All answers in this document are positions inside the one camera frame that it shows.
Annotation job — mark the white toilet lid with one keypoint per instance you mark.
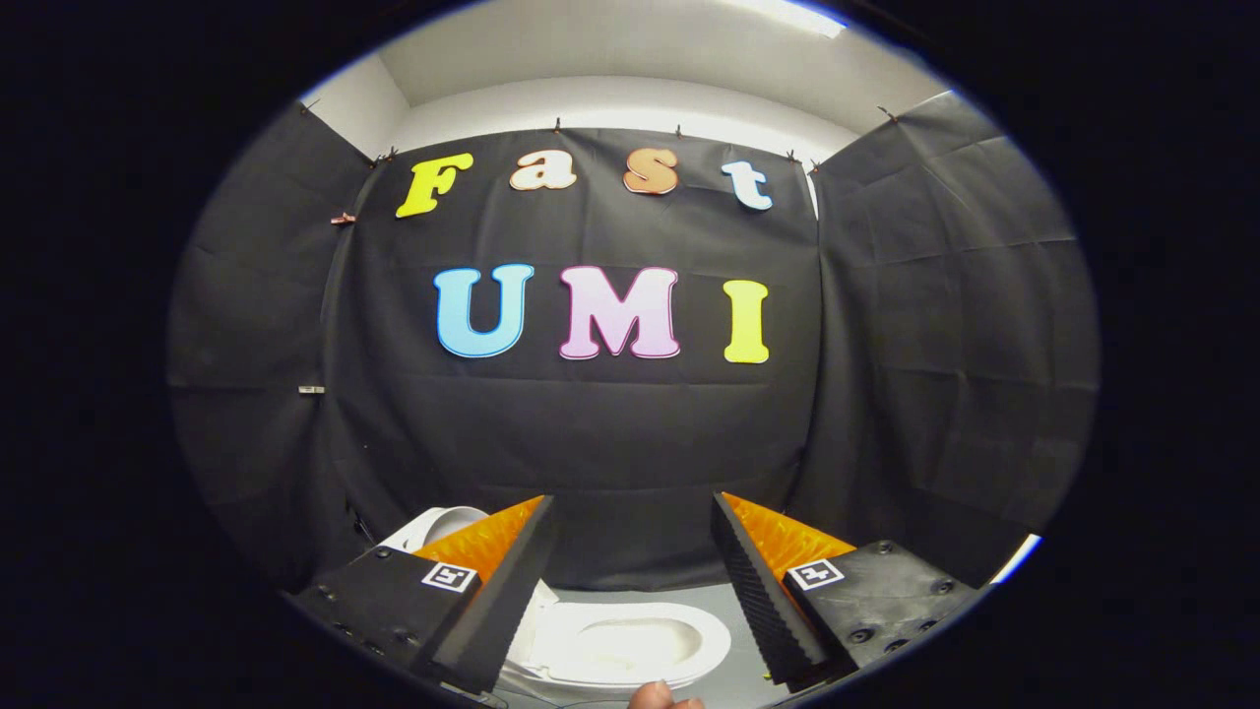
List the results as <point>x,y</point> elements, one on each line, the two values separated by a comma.
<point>443,527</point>

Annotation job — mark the white toilet seat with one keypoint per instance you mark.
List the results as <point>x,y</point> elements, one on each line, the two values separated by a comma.
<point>640,610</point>

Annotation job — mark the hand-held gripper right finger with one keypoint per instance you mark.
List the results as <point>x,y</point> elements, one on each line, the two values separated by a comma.
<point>766,611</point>

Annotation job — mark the white toilet with tank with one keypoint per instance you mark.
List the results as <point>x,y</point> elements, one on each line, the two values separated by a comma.
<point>640,645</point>

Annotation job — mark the black backdrop cloth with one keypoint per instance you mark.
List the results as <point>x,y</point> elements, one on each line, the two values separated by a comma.
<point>610,433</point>

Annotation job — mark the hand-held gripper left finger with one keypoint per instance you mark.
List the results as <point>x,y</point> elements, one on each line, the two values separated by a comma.
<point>497,612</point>

